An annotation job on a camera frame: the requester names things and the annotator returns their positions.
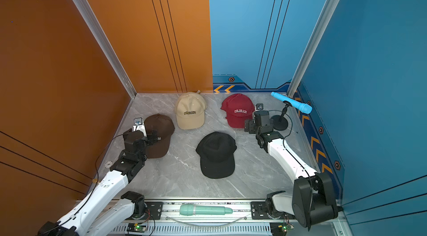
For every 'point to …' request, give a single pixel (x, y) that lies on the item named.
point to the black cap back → (216, 151)
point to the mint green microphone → (189, 210)
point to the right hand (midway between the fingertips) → (257, 120)
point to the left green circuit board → (138, 228)
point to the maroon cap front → (238, 108)
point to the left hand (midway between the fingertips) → (143, 126)
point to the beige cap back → (190, 110)
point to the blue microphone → (304, 108)
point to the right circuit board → (278, 229)
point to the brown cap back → (164, 127)
